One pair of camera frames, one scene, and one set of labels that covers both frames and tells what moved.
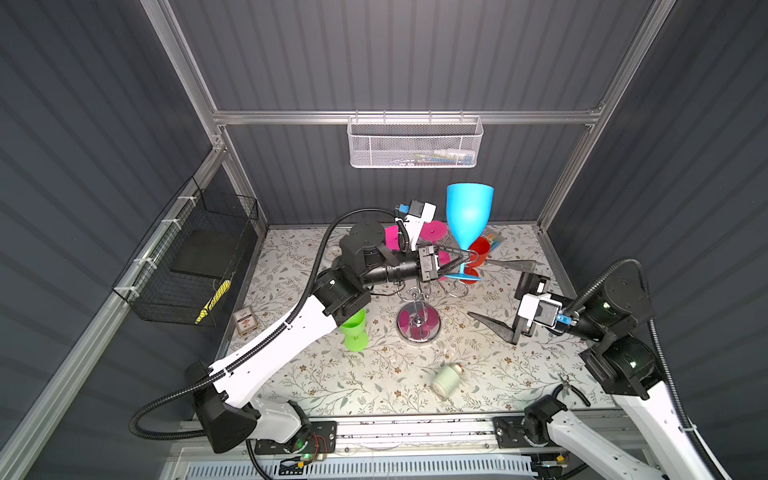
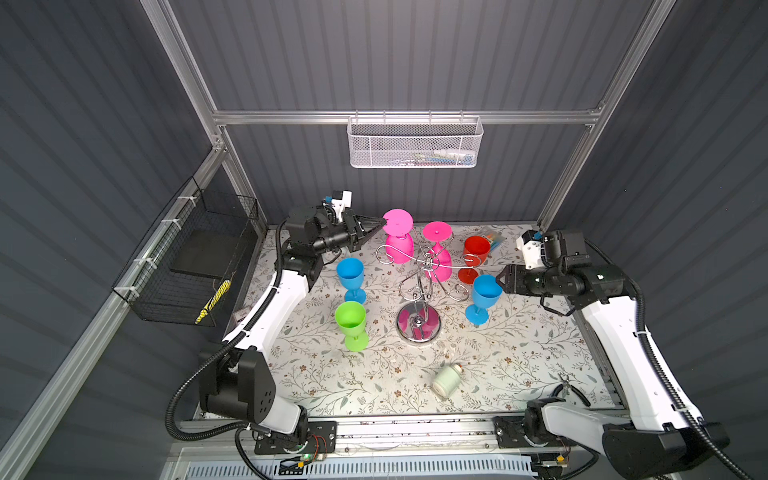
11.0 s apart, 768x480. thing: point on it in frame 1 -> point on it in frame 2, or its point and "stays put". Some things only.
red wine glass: (479, 253) stays put
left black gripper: (428, 268) -> (352, 223)
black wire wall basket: (188, 257) stays put
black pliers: (565, 384) stays put
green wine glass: (355, 333) stays put
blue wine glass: (468, 207) -> (486, 291)
